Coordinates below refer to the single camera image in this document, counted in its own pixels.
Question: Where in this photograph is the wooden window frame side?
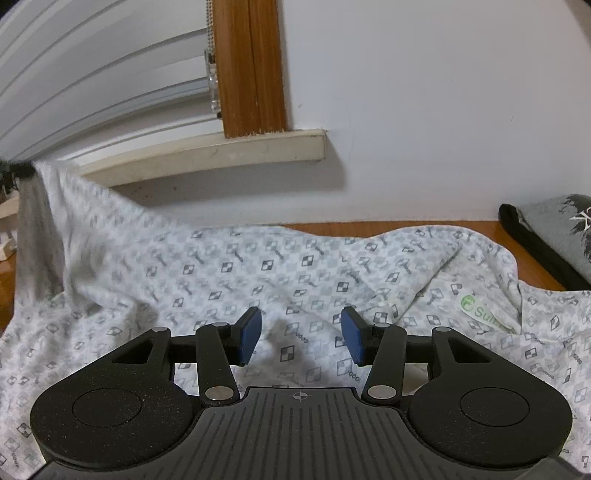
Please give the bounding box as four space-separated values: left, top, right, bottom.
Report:
205 0 289 139

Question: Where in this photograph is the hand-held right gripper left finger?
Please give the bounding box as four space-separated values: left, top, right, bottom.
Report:
113 307 264 407

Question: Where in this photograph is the beige window sill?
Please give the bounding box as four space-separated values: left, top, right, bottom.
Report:
78 129 328 188

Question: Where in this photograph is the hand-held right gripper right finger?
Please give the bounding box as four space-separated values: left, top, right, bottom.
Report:
341 307 478 408

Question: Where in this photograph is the blind bead chain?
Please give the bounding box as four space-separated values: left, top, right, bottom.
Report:
203 0 221 116

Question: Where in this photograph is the black folded cloth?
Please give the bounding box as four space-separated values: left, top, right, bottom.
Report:
499 203 591 291

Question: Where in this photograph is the white patterned pajama top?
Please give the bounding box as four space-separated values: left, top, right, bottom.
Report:
0 159 591 480

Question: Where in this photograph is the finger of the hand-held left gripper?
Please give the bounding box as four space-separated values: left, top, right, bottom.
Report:
0 159 37 178

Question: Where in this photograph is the grey printed t-shirt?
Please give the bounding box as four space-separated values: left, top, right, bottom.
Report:
515 194 591 278

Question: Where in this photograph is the grey window blind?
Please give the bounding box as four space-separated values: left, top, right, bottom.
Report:
0 0 218 162

